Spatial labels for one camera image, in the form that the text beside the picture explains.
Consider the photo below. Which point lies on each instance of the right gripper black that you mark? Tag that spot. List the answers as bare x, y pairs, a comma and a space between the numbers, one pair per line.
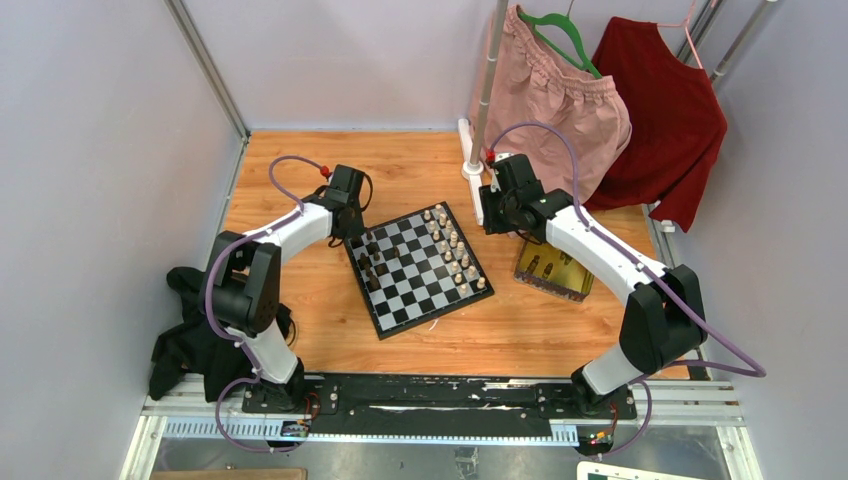
490, 194

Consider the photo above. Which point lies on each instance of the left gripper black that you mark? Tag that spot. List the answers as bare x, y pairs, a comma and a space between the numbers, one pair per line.
356, 227

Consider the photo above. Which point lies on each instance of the yellow transparent piece tray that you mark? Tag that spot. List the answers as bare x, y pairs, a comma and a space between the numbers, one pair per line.
576, 286

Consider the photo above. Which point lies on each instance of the dark chess piece cluster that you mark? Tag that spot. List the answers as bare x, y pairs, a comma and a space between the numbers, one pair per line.
377, 257

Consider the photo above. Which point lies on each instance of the black white chess board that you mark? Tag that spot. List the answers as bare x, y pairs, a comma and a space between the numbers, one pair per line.
408, 303

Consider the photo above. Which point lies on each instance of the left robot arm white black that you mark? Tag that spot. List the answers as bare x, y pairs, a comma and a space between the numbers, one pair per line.
240, 293

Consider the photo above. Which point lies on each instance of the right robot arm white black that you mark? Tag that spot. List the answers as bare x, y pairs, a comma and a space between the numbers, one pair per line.
656, 329

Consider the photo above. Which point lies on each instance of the dark chess pieces in tray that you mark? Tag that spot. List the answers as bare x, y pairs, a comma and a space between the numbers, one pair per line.
549, 268

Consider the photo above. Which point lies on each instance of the row of light chess pieces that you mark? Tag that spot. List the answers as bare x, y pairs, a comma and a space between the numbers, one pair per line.
449, 261

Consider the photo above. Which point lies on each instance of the white clothes rack stand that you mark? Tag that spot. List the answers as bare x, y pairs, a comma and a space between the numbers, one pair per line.
472, 131

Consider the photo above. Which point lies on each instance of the pink hanging shorts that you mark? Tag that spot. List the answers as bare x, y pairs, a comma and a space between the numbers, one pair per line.
571, 125

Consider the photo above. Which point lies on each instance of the dark red hanging shirt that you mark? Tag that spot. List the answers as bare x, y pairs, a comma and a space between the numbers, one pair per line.
678, 126

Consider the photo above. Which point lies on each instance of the black cloth heap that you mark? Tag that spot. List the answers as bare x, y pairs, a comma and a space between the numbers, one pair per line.
192, 346

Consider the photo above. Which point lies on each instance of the pink clothes hanger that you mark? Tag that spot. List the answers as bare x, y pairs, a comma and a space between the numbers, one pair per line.
688, 50

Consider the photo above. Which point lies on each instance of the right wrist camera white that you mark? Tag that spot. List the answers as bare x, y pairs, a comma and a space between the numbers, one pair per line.
491, 157

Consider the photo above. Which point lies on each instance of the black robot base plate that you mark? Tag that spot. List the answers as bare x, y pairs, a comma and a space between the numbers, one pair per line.
451, 409

